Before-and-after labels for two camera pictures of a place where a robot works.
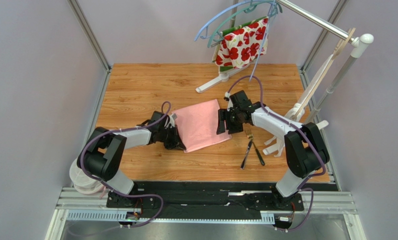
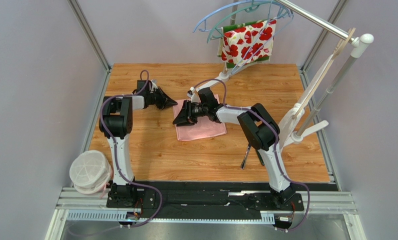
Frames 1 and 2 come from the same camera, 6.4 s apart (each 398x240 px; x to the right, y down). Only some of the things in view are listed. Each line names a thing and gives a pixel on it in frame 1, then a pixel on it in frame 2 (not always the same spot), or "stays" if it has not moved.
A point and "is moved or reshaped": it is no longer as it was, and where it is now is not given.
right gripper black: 230,118 to 189,113
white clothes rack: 361,42 stays
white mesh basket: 83,182 stays
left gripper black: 176,142 to 165,101
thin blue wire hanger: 273,12 to 240,65
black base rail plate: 201,199 stays
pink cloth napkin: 197,125 is moved or reshaped
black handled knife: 260,157 stays
